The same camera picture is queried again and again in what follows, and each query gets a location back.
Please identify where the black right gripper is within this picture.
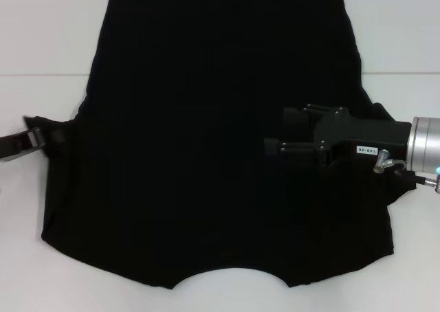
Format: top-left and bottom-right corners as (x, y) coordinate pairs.
(263, 102), (413, 175)

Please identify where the silver elbow connector right gripper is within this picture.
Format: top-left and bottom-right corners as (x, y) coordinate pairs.
(373, 148), (407, 174)

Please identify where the black t-shirt with pink print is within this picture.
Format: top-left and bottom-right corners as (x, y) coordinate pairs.
(22, 0), (419, 282)

